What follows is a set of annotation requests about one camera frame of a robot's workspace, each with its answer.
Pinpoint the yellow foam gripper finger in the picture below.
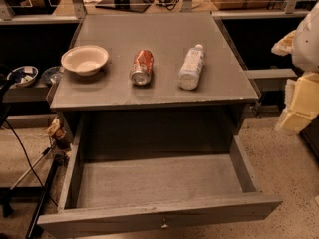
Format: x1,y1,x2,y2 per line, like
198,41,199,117
271,30,296,56
275,73,319,134

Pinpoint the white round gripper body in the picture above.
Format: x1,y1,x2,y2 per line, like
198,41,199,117
292,2,319,72

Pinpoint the clear blue-labelled plastic bottle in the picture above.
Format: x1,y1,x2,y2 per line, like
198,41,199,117
178,44,204,91

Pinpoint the grey drawer cabinet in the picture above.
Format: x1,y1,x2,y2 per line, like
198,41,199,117
51,13,257,159

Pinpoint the small metal drawer knob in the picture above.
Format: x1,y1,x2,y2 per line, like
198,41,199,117
160,217,168,230

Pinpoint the open grey top drawer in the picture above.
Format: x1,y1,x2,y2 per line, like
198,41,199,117
38,111,281,239

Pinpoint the red soda can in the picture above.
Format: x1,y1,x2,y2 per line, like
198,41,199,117
130,50,154,86

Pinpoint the black monitor stand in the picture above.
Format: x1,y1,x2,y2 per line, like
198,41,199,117
95,0,151,13

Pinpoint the dark blue small bowl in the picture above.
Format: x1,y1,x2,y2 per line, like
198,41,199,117
41,66,63,86

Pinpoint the crumpled snack wrapper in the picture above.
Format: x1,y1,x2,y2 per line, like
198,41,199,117
45,118,70,149

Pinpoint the small bowl with items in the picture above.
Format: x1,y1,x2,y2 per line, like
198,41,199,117
7,66,39,87

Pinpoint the black tripod stand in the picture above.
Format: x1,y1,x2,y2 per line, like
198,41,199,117
0,143,58,239

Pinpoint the black floor cable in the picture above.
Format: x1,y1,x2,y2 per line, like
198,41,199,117
4,119,59,207

